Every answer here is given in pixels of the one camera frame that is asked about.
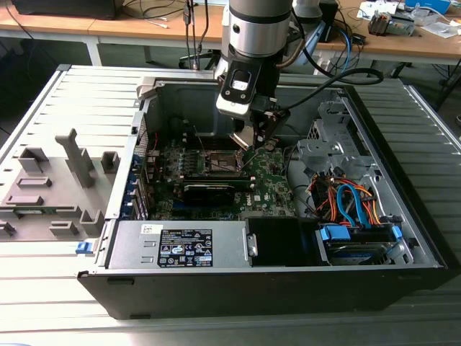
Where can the CPU socket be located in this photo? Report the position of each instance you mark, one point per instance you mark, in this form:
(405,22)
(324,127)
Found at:
(220,161)

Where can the coin cell battery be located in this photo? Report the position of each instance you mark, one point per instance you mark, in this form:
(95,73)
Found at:
(271,146)

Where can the black PC case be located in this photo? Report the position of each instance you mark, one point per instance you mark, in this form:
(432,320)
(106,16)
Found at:
(216,295)

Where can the thin metal locking lever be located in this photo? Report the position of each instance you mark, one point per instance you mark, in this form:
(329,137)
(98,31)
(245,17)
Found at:
(200,140)
(251,159)

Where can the wooden desk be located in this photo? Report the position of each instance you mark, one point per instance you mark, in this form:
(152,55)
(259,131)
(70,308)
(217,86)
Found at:
(396,47)
(54,25)

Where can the black box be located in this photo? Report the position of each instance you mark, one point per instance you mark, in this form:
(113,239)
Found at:
(65,9)

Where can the black plastic shroud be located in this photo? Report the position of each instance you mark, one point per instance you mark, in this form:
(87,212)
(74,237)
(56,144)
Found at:
(273,241)

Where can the black graphics card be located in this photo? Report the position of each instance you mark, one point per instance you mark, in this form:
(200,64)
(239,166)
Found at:
(205,196)

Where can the silver CPU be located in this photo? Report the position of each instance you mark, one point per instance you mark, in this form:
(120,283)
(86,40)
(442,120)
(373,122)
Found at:
(246,137)

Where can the black desktop device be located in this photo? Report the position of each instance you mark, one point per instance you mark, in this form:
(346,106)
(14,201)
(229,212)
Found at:
(329,21)

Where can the green motherboard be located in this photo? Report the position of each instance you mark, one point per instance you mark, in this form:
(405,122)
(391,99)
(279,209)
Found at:
(266,180)

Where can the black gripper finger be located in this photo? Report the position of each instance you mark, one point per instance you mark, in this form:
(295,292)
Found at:
(270,126)

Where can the blue cardboard box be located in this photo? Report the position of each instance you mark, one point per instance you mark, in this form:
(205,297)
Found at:
(428,5)

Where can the silver metal drive cage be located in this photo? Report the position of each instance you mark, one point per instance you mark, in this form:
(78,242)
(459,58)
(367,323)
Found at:
(320,149)

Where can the silver power supply unit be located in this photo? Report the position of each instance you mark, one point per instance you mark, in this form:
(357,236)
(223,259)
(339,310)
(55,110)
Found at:
(133,245)

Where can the CPU cooler heat sink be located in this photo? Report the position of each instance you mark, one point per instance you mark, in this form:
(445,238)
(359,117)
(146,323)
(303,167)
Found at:
(378,24)

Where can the hard disk in blue carrier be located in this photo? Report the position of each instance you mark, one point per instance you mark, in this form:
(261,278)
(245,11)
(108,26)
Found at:
(335,236)

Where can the green RAM stick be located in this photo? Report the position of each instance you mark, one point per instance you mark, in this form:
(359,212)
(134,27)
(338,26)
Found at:
(32,210)

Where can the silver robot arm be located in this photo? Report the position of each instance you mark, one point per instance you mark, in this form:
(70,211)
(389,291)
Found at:
(259,29)

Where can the blue case latch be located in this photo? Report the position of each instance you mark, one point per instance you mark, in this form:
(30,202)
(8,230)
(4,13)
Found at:
(83,247)

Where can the grey parts rack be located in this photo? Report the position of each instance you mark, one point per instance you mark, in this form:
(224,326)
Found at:
(54,202)

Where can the office chair base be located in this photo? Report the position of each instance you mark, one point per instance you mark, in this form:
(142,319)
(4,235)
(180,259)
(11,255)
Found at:
(187,59)

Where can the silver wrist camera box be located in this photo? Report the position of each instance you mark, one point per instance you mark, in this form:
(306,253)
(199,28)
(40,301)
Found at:
(230,106)

